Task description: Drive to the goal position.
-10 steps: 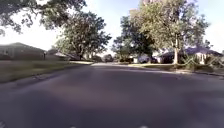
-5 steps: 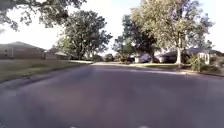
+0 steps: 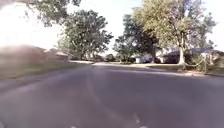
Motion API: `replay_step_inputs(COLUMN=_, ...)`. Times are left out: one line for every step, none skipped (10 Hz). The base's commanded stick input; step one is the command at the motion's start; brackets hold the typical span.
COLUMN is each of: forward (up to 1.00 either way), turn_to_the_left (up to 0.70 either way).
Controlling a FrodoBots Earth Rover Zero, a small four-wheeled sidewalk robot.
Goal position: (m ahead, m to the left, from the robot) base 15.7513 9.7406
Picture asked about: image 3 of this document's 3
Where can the grey asphalt road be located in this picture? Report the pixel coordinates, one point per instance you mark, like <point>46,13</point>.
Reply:
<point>116,96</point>

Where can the dark green tree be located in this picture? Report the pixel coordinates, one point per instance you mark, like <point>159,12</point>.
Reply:
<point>136,40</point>

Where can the broad green tree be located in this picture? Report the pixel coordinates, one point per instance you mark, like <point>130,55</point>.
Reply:
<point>85,33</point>

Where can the grass verge with pavement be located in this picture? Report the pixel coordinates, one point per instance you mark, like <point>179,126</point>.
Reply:
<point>160,66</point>

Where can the small house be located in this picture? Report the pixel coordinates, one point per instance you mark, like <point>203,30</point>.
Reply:
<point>57,55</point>

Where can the house behind trees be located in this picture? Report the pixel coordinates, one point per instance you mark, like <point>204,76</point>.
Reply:
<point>171,56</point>

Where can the tall tree with pale trunk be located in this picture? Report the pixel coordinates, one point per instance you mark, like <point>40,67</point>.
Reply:
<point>181,53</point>

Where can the overhanging tree branches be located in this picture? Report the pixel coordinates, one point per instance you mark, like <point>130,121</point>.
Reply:
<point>53,10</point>

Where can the low house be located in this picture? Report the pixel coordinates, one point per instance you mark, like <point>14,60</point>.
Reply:
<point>23,55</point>

